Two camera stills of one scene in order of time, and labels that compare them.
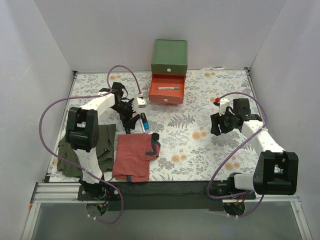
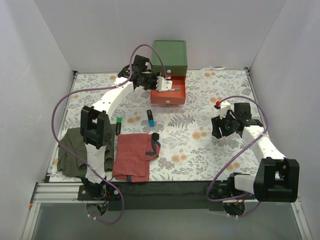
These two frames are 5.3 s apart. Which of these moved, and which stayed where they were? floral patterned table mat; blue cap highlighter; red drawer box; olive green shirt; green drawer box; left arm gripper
Moved: blue cap highlighter; left arm gripper
Stayed: floral patterned table mat; red drawer box; olive green shirt; green drawer box
